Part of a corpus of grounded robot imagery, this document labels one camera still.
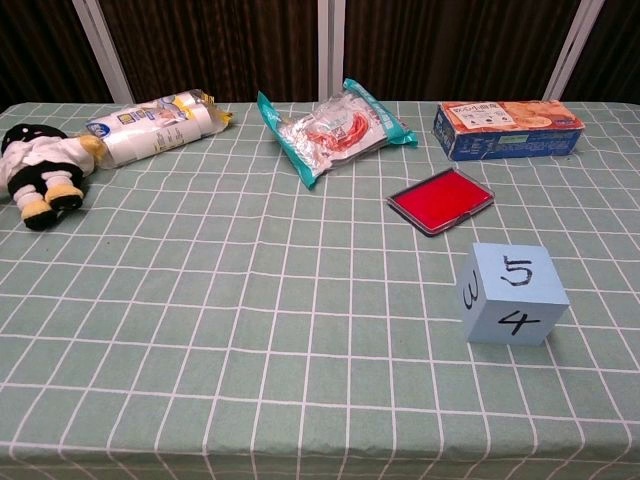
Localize light blue numbered cube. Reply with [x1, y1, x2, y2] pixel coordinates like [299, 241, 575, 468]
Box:
[455, 243, 571, 347]

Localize green checked tablecloth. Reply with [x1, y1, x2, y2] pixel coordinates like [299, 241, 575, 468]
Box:
[0, 101, 640, 480]

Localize teal and silver snack packet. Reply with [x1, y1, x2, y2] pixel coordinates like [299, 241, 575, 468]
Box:
[256, 77, 419, 191]

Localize red ink stamp pad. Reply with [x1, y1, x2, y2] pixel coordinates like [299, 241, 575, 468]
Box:
[386, 167, 497, 238]

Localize clear plastic bag roll package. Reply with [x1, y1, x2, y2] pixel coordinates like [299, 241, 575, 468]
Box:
[85, 88, 234, 170]

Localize blue and orange biscuit box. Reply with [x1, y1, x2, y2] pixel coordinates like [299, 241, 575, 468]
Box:
[432, 100, 586, 162]

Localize black and white plush doll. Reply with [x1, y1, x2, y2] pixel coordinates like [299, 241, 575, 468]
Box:
[0, 122, 105, 232]

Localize white metal frame post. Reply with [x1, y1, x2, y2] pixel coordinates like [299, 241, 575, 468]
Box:
[542, 0, 606, 102]
[317, 0, 346, 103]
[71, 0, 135, 105]

